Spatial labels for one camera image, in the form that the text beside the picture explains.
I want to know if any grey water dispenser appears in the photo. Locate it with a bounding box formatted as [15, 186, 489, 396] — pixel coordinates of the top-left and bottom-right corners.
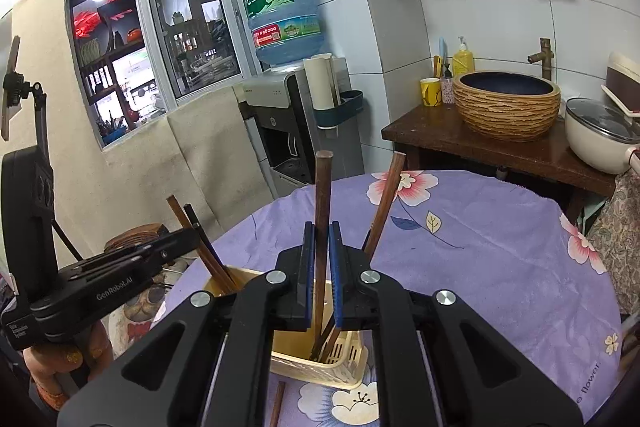
[242, 57, 363, 197]

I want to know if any brown wooden chopstick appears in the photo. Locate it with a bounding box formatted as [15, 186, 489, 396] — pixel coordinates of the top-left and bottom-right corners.
[311, 152, 406, 361]
[311, 150, 333, 344]
[269, 381, 286, 427]
[167, 195, 238, 295]

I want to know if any phone on mount arm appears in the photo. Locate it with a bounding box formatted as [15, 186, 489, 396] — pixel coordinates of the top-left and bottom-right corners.
[1, 36, 49, 158]

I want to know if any yellow soap dispenser bottle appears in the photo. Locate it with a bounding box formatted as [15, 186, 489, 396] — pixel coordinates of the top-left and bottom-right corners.
[450, 36, 475, 76]

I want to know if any window with metal frame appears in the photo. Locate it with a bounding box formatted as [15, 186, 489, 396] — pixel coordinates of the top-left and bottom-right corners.
[65, 0, 260, 148]

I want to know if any teal wall holder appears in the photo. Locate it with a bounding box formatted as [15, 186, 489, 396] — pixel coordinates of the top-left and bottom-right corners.
[314, 90, 363, 129]

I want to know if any bronze faucet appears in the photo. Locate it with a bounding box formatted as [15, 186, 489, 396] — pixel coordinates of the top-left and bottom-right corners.
[527, 38, 554, 81]

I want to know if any black gold-banded chopstick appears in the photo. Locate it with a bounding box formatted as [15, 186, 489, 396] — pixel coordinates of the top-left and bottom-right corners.
[182, 204, 239, 292]

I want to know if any cartoon print stool cushion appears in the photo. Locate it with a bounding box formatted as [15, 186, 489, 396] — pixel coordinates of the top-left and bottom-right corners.
[104, 269, 179, 358]

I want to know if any blue water jug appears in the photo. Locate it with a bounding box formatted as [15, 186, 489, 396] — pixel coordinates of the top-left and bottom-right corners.
[242, 0, 324, 66]

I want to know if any wooden chair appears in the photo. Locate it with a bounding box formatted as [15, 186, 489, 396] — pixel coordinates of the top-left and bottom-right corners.
[104, 223, 168, 253]

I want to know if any cream frying pan with lid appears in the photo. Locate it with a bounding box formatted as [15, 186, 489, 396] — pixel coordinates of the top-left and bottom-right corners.
[565, 98, 639, 176]

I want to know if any purple floral tablecloth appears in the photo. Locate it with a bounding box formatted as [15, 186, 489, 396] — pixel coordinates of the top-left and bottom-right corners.
[159, 170, 624, 427]

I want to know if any woven pattern basin sink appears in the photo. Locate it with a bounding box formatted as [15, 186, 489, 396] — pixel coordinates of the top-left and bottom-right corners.
[452, 72, 561, 142]

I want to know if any beige plastic utensil holder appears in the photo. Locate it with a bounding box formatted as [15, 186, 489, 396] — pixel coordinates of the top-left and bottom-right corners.
[204, 264, 370, 390]

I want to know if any yellow mug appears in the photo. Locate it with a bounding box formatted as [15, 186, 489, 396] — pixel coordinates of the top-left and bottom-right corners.
[420, 78, 442, 107]

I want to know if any floral cloth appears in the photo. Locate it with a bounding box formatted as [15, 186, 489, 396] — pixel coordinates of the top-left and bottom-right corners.
[587, 169, 640, 314]

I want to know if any dark wooden counter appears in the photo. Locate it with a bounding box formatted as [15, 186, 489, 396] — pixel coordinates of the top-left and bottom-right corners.
[382, 105, 615, 220]

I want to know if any left hand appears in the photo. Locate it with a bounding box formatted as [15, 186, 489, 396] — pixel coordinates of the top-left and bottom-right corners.
[23, 322, 114, 413]

